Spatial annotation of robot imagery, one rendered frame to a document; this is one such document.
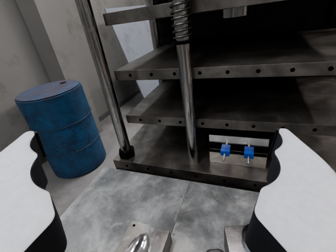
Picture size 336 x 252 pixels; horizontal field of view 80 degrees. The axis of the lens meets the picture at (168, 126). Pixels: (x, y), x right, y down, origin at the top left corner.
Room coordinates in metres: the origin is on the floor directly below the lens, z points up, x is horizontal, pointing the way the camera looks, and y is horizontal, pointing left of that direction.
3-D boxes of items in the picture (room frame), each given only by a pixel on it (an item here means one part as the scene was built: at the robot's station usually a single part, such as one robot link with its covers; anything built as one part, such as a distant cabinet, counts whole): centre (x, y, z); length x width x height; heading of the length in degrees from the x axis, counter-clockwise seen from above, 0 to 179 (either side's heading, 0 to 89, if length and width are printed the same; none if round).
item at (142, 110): (1.14, -0.43, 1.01); 1.10 x 0.74 x 0.05; 66
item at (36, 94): (2.12, 1.17, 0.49); 0.66 x 0.66 x 0.99
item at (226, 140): (1.00, -0.42, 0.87); 0.50 x 0.27 x 0.17; 156
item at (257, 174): (1.10, -0.41, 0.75); 1.30 x 0.84 x 0.06; 66
